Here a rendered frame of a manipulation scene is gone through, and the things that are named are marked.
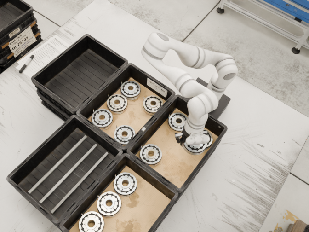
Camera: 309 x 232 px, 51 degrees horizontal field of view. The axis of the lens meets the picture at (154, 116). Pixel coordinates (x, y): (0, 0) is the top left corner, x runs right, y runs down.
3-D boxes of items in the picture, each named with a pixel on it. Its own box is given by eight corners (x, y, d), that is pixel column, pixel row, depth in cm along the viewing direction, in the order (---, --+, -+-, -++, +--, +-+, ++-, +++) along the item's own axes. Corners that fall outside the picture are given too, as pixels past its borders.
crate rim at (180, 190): (176, 95, 160) (177, 92, 158) (227, 130, 153) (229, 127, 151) (124, 153, 143) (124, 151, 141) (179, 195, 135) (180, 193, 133)
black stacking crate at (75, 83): (88, 48, 183) (86, 33, 174) (129, 75, 176) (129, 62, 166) (35, 92, 166) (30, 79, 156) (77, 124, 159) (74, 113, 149)
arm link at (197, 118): (190, 134, 118) (209, 124, 121) (197, 113, 105) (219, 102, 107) (179, 119, 121) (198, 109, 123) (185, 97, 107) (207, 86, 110)
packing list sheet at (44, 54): (53, 33, 201) (53, 32, 201) (81, 51, 196) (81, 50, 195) (13, 66, 187) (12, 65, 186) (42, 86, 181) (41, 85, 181)
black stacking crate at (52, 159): (77, 125, 159) (74, 114, 149) (124, 161, 151) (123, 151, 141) (13, 187, 141) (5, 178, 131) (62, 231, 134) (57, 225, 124)
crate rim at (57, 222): (75, 115, 150) (74, 113, 148) (124, 153, 143) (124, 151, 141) (6, 180, 133) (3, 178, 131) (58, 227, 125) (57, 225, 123)
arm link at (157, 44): (148, 26, 123) (195, 41, 139) (137, 46, 127) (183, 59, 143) (158, 39, 117) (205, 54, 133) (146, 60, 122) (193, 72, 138)
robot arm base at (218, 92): (208, 88, 179) (217, 70, 164) (222, 98, 177) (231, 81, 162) (198, 98, 176) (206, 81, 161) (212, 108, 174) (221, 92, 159)
